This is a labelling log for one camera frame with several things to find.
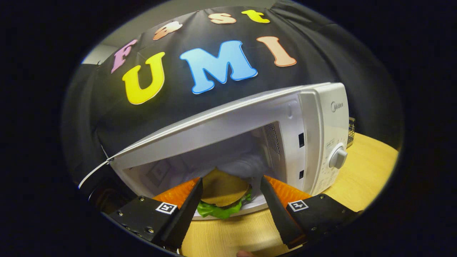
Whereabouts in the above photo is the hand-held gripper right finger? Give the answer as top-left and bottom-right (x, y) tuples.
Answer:
(260, 175), (359, 250)

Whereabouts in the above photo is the wire utensil holder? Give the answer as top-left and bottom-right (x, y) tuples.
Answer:
(347, 117), (356, 148)

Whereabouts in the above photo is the white microwave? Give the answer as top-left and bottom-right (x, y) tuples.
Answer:
(78, 82), (350, 221)

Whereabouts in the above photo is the black backdrop cloth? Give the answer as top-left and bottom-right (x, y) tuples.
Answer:
(61, 0), (404, 200)

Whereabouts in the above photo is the sandwich with lettuce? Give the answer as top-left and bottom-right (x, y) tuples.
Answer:
(196, 168), (253, 219)

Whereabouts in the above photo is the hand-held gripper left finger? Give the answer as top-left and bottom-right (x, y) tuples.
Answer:
(109, 177), (204, 250)

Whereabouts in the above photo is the white microwave door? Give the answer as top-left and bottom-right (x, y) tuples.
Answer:
(78, 157), (143, 215)

